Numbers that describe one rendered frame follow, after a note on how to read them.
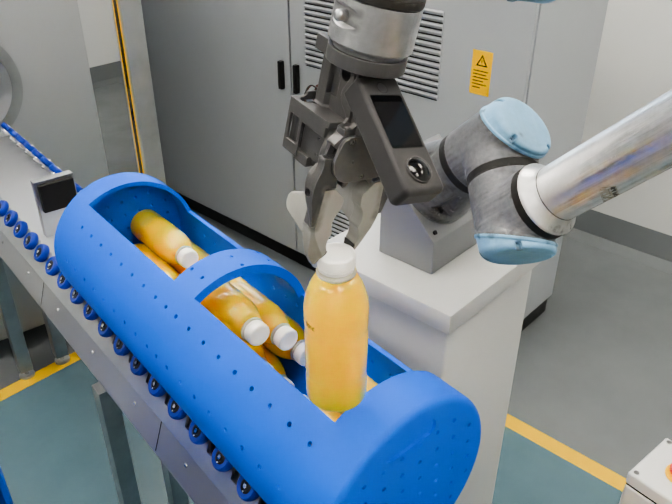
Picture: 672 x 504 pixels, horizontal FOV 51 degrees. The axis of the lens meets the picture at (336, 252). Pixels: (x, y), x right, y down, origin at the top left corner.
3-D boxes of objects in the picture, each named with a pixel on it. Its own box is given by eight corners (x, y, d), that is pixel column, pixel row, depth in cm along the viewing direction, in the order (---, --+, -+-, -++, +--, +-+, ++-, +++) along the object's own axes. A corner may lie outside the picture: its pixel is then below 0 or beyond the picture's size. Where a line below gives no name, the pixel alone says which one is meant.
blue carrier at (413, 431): (190, 263, 164) (167, 152, 148) (478, 500, 106) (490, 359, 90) (73, 316, 149) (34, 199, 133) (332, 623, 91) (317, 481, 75)
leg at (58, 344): (66, 354, 285) (32, 218, 253) (72, 361, 281) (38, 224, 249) (52, 360, 282) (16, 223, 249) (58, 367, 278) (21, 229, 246)
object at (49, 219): (80, 222, 187) (69, 169, 179) (86, 228, 185) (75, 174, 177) (43, 234, 182) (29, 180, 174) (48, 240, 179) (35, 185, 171)
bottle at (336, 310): (342, 364, 85) (342, 236, 74) (379, 398, 80) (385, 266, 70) (293, 389, 81) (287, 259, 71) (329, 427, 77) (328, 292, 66)
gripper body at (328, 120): (339, 144, 72) (365, 29, 66) (392, 184, 67) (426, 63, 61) (278, 152, 68) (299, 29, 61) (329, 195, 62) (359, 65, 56)
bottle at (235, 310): (187, 306, 124) (245, 359, 112) (171, 279, 119) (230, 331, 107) (219, 282, 126) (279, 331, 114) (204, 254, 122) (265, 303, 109)
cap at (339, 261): (339, 249, 73) (339, 234, 72) (363, 266, 70) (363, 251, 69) (309, 262, 71) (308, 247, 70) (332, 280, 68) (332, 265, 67)
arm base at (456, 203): (437, 139, 132) (473, 112, 124) (478, 208, 131) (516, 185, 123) (386, 160, 122) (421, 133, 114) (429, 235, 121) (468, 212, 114)
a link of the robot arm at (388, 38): (442, 13, 58) (368, 12, 53) (427, 66, 61) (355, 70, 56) (385, -14, 63) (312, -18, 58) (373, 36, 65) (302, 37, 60)
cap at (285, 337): (270, 339, 114) (276, 344, 113) (286, 321, 115) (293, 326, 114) (280, 350, 117) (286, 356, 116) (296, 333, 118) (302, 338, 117)
